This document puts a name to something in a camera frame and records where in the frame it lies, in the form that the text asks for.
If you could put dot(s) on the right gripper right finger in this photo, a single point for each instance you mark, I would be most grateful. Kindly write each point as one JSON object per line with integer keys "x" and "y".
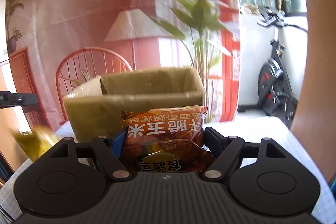
{"x": 227, "y": 152}

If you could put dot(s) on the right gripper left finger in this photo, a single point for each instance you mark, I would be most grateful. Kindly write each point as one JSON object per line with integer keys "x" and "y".
{"x": 107, "y": 151}

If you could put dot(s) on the yellow snack bag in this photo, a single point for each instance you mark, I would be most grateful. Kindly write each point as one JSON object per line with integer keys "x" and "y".
{"x": 36, "y": 142}

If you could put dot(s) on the orange corn snack bag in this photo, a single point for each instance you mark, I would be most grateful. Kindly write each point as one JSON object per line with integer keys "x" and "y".
{"x": 166, "y": 140}

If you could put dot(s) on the plaid strawberry bed sheet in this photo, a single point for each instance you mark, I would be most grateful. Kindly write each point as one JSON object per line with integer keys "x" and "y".
{"x": 137, "y": 177}

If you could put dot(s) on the black exercise bike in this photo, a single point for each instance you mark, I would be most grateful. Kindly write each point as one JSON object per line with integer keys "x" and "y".
{"x": 275, "y": 95}

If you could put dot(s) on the wooden door panel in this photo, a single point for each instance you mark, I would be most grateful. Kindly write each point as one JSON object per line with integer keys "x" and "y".
{"x": 314, "y": 122}

